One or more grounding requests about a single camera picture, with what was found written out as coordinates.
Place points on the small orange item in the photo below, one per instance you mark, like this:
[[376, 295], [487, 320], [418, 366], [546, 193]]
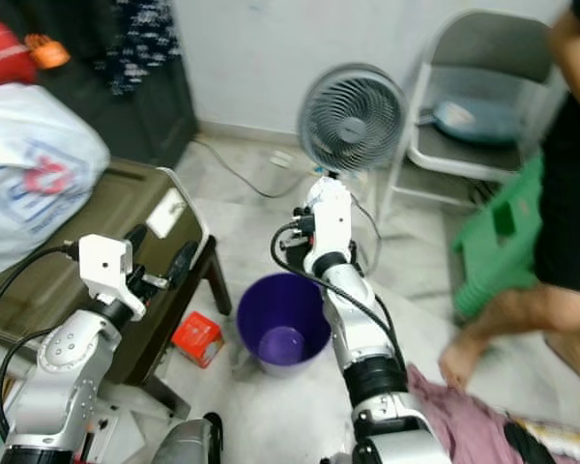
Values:
[[50, 51]]

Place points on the green plastic stool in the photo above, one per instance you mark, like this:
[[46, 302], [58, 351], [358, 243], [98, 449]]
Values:
[[493, 261]]

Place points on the black cabinet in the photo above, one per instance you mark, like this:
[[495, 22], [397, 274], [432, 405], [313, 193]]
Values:
[[174, 126]]

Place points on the grey floor fan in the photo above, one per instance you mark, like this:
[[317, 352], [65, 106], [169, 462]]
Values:
[[353, 121]]

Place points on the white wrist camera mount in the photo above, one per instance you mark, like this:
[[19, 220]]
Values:
[[329, 217], [101, 263]]

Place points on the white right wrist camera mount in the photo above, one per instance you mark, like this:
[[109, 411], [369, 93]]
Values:
[[329, 217]]

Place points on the small red box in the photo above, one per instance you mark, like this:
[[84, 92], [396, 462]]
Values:
[[198, 338]]

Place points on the grey blue pan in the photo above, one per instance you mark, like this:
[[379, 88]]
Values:
[[474, 121]]

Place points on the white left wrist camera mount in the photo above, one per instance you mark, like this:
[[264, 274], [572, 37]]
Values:
[[101, 263]]

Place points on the grey folding chair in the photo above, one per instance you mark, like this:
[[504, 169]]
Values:
[[483, 43]]

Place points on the white printed plastic bag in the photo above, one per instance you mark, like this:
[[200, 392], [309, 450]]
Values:
[[39, 174]]

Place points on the dark brown table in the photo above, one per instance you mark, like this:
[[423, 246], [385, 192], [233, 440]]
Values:
[[135, 203]]

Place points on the red bag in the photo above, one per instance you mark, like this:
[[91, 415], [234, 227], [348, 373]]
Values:
[[5, 53]]

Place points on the white card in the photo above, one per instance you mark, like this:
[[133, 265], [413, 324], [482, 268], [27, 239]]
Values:
[[166, 213]]

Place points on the white power strip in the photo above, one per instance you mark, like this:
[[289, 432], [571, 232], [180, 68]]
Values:
[[280, 159]]

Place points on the person in black clothes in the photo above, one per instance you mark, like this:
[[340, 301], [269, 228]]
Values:
[[570, 193]]

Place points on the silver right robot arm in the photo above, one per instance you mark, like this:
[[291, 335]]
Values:
[[358, 329]]

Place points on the dark patterned garment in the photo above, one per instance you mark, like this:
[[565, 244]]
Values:
[[140, 43]]

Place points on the purple plastic bucket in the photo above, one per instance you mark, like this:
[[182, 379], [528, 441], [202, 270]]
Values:
[[280, 319]]

